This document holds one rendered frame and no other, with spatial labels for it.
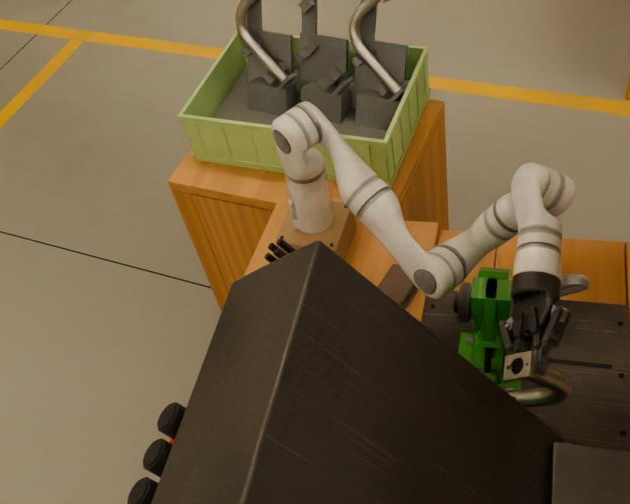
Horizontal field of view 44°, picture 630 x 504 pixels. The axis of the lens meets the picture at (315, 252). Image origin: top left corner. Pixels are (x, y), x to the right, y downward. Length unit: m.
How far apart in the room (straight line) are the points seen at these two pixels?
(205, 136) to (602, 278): 1.14
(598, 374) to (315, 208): 0.70
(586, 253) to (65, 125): 2.87
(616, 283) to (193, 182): 1.18
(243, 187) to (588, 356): 1.06
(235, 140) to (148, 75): 2.05
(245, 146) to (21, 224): 1.67
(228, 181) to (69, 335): 1.14
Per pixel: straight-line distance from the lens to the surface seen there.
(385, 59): 2.22
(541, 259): 1.27
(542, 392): 1.36
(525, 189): 1.32
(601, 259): 1.84
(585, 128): 3.50
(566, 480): 1.15
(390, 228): 1.55
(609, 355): 1.67
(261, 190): 2.19
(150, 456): 0.94
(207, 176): 2.28
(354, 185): 1.57
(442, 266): 1.52
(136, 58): 4.38
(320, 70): 2.29
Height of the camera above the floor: 2.28
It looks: 48 degrees down
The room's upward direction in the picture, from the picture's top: 13 degrees counter-clockwise
